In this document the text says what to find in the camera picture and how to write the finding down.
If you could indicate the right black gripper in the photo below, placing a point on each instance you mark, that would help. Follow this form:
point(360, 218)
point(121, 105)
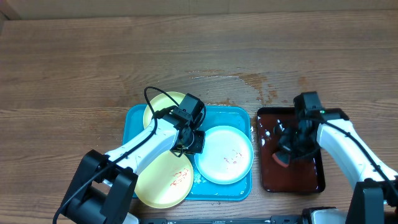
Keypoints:
point(290, 144)

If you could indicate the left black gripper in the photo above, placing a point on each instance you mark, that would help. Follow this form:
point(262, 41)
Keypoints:
point(198, 147)

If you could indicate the red black sponge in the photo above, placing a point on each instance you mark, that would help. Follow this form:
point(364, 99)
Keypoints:
point(282, 158)

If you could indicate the light blue plate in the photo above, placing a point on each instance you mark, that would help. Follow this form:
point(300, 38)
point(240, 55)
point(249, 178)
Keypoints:
point(227, 155)

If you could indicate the yellow plate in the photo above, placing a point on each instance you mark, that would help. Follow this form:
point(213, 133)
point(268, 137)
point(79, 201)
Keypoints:
point(159, 102)
point(166, 181)

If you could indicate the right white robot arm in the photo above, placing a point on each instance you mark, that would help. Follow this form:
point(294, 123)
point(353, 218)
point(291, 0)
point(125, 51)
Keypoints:
point(374, 183)

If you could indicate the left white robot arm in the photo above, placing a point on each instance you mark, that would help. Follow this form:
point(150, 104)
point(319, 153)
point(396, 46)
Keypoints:
point(102, 187)

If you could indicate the dark red water tray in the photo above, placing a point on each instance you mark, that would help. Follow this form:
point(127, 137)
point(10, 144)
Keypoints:
point(301, 176)

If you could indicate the teal plastic tray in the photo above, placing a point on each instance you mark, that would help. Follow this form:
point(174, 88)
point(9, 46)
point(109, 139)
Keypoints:
point(202, 188)

